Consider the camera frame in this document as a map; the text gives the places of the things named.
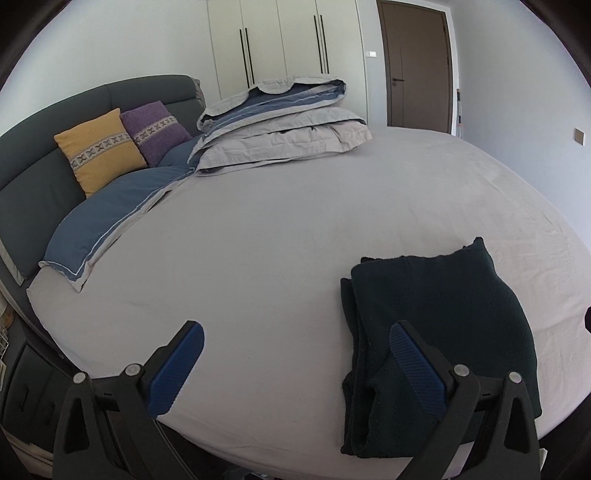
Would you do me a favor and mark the white wardrobe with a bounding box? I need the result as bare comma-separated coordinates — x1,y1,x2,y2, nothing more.
203,0,371,126

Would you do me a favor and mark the folded grey blue duvet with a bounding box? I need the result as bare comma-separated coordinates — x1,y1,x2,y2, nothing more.
189,75,373,177

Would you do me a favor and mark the yellow cushion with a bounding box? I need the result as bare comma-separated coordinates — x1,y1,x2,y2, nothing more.
54,108,148,199

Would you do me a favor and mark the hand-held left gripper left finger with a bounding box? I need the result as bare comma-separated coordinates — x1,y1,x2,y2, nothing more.
53,320,205,480

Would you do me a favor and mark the purple cushion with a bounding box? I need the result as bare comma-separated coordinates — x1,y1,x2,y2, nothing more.
120,100,194,168

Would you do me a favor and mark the dark grey nightstand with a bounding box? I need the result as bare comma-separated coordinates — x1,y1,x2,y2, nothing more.
0,339,72,460

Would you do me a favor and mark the dark grey headboard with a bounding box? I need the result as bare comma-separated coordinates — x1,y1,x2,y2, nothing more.
0,74,206,288

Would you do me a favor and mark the brown door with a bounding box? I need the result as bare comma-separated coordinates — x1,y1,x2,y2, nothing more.
376,0,454,135

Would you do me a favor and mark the blue pillow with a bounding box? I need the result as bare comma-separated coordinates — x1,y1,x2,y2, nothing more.
38,136,205,293

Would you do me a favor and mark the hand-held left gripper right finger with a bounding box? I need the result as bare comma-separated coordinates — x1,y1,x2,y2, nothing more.
389,320,542,480

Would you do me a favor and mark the dark green sweater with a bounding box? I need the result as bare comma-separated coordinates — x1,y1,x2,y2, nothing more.
340,237,542,459

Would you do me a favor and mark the bed with grey sheet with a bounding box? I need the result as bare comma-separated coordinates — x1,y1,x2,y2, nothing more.
25,126,591,478

